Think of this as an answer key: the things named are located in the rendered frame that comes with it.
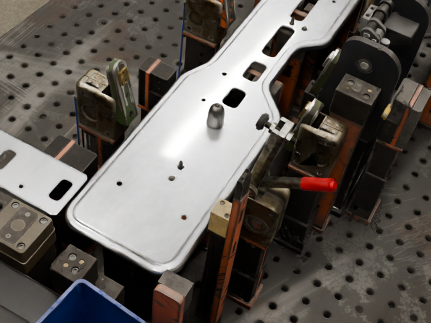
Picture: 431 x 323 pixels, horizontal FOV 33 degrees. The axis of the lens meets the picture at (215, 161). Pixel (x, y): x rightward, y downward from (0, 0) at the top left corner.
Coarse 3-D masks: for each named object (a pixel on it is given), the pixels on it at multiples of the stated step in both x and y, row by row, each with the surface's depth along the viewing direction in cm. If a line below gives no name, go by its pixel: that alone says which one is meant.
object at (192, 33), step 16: (192, 0) 152; (208, 0) 150; (192, 16) 156; (208, 16) 153; (192, 32) 158; (208, 32) 156; (224, 32) 158; (192, 48) 162; (208, 48) 160; (192, 64) 166
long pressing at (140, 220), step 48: (288, 0) 159; (336, 0) 160; (240, 48) 148; (288, 48) 148; (192, 96) 138; (144, 144) 130; (192, 144) 131; (240, 144) 132; (96, 192) 122; (144, 192) 123; (192, 192) 124; (96, 240) 117; (144, 240) 117; (192, 240) 118
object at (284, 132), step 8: (264, 120) 107; (280, 120) 107; (288, 120) 107; (256, 128) 108; (272, 128) 107; (280, 128) 109; (288, 128) 106; (272, 136) 106; (280, 136) 105; (288, 136) 107; (272, 144) 108; (280, 144) 107; (264, 152) 110; (272, 152) 109; (264, 160) 111; (272, 160) 110; (256, 168) 113; (264, 168) 112; (256, 176) 115; (264, 176) 116; (256, 184) 116
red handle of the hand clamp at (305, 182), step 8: (272, 176) 117; (264, 184) 117; (272, 184) 116; (280, 184) 115; (288, 184) 114; (296, 184) 113; (304, 184) 112; (312, 184) 111; (320, 184) 110; (328, 184) 109; (336, 184) 110
